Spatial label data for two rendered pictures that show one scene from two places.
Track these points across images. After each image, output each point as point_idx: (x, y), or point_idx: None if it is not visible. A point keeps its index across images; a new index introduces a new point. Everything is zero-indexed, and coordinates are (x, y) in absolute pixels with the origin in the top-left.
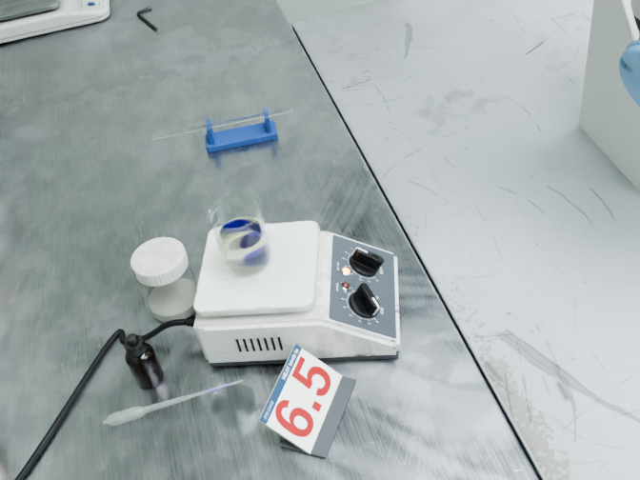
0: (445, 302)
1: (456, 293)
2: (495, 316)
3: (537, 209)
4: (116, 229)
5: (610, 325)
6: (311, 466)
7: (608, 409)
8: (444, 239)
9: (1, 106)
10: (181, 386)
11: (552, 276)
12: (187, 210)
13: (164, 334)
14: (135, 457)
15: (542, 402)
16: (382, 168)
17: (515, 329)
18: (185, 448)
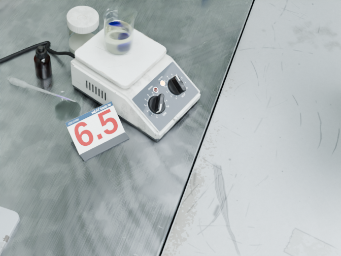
0: (206, 132)
1: (215, 132)
2: (222, 156)
3: (300, 120)
4: None
5: (271, 198)
6: (75, 160)
7: (228, 232)
8: (237, 102)
9: None
10: (53, 86)
11: (270, 157)
12: (129, 2)
13: (66, 57)
14: (8, 103)
15: (201, 208)
16: (244, 45)
17: (225, 168)
18: (31, 114)
